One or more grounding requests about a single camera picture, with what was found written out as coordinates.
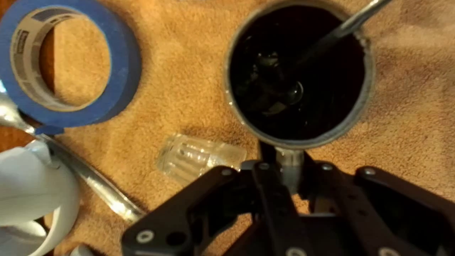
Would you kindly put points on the black mug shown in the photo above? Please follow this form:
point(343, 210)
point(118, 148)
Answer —
point(286, 94)

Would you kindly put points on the small clear shot glass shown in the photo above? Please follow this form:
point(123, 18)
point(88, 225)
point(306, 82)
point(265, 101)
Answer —
point(186, 158)

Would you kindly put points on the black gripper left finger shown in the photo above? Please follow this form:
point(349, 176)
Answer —
point(186, 223)

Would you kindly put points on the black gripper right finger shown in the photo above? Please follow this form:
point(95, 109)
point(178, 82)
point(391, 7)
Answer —
point(383, 212)

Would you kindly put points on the beige towel table cover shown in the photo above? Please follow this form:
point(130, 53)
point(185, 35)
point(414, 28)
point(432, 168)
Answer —
point(408, 126)

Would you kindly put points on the silver metal spoon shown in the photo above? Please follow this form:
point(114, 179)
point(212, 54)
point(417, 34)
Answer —
point(117, 200)

